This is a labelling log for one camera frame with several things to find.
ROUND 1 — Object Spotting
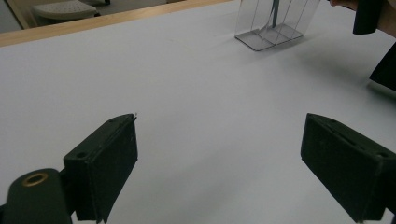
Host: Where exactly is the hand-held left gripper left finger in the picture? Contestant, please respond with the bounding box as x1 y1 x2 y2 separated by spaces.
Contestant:
64 113 139 224

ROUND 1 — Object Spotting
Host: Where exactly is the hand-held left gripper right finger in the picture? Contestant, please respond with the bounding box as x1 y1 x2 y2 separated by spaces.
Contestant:
300 112 396 224

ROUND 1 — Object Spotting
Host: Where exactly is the clear acrylic organizer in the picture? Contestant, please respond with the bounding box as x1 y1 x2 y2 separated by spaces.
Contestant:
233 0 322 52

